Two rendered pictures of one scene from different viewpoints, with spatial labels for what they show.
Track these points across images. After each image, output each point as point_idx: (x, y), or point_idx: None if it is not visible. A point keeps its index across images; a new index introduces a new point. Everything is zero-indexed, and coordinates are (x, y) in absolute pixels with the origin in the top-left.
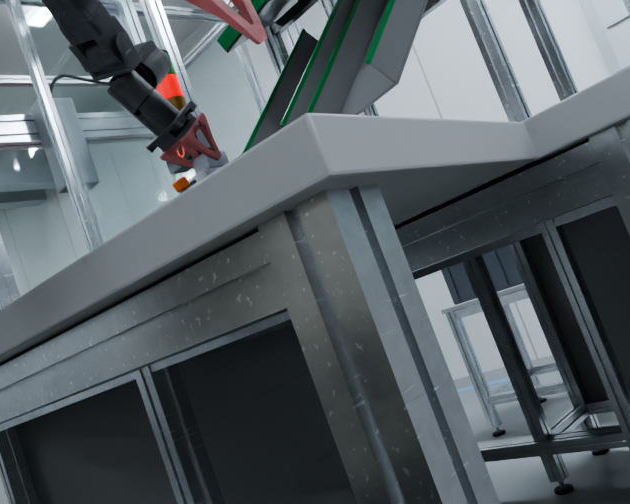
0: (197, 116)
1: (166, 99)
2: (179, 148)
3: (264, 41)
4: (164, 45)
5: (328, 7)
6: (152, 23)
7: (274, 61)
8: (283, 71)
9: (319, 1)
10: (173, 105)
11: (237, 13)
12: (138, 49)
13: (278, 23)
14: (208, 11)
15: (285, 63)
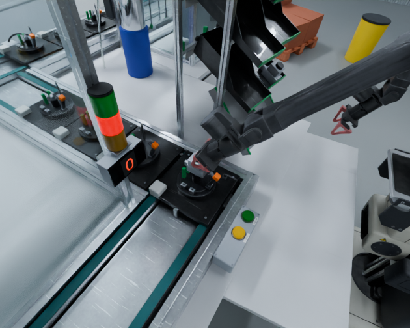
0: (207, 140)
1: (122, 131)
2: (129, 164)
3: (221, 97)
4: (96, 75)
5: (182, 60)
6: (78, 45)
7: (220, 105)
8: (228, 111)
9: (179, 56)
10: (125, 134)
11: (338, 131)
12: (233, 118)
13: (226, 89)
14: (342, 133)
15: (225, 107)
